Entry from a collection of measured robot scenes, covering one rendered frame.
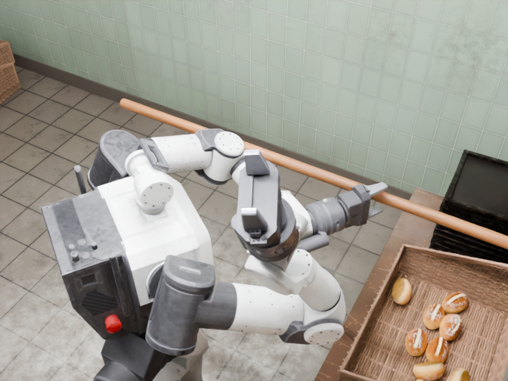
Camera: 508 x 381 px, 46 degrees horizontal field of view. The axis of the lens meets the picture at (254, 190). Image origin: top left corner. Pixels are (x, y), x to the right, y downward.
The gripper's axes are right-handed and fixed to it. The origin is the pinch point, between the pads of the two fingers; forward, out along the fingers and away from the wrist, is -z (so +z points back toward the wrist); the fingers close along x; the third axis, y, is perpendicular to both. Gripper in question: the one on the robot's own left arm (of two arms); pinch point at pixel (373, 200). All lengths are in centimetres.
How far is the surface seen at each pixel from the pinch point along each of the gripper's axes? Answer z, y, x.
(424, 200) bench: -61, -40, 61
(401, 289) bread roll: -23, -4, 55
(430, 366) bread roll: -14, 24, 54
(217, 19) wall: -29, -177, 41
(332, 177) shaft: 5.5, -11.4, -0.8
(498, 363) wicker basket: -35, 31, 57
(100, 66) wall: 22, -249, 96
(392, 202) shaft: -3.9, 2.9, -0.4
